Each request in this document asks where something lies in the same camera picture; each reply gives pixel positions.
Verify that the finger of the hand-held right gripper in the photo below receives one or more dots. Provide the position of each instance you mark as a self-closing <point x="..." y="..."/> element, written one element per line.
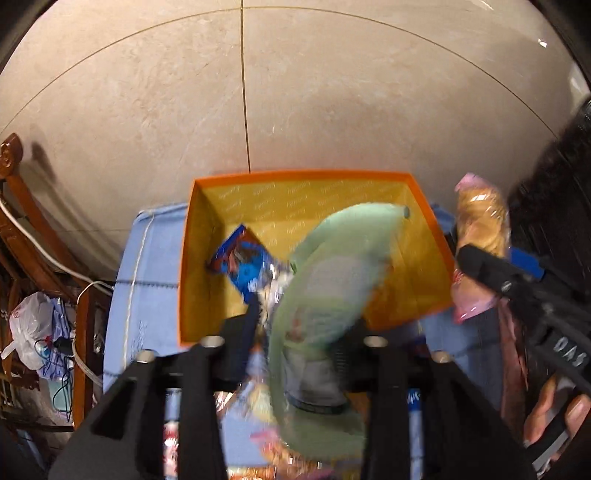
<point x="489" y="272"/>
<point x="528" y="264"/>

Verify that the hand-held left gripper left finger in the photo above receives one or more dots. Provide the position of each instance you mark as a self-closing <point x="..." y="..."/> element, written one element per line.
<point x="238" y="337"/>

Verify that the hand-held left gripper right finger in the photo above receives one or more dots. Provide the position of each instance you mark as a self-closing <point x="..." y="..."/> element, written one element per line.
<point x="383" y="369"/>

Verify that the pink cracker packet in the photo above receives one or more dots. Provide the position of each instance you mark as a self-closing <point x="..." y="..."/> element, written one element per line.
<point x="480" y="217"/>

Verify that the orange cardboard box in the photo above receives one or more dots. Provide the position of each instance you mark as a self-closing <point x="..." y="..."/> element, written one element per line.
<point x="207" y="277"/>

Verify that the blue snack packet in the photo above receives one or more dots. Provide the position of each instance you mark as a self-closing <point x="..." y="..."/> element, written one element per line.
<point x="414" y="406"/>
<point x="244" y="267"/>

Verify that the light green snack packet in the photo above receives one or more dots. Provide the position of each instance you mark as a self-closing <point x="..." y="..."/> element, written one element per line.
<point x="332" y="277"/>

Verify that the person's right hand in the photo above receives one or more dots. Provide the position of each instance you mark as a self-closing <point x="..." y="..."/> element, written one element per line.
<point x="540" y="410"/>

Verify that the blue striped cloth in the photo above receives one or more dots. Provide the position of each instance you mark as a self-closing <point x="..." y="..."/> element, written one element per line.
<point x="152" y="295"/>

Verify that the pink strawberry snack packet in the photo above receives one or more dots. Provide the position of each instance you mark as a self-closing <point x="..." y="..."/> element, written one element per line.
<point x="171" y="438"/>

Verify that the blue patterned bag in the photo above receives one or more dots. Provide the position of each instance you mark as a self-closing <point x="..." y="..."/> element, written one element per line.
<point x="62" y="323"/>

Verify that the teal box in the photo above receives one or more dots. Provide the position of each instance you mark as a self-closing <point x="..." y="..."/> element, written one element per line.
<point x="60" y="397"/>

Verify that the white plastic bag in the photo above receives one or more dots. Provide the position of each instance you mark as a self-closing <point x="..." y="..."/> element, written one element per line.
<point x="32" y="323"/>

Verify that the carved brown wooden chair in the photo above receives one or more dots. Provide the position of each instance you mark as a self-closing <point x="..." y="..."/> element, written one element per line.
<point x="14" y="221"/>

